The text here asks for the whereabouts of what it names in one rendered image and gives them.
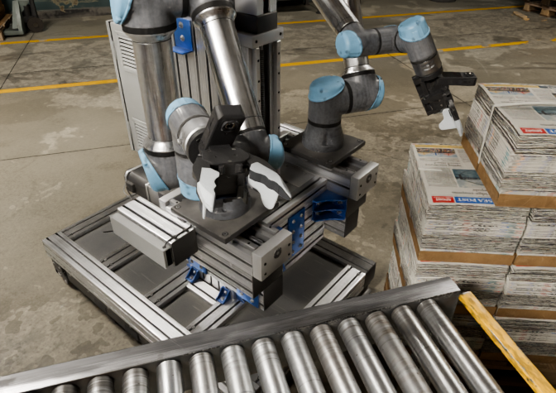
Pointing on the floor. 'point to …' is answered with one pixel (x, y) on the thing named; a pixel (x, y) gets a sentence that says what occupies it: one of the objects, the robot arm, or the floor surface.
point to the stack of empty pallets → (544, 3)
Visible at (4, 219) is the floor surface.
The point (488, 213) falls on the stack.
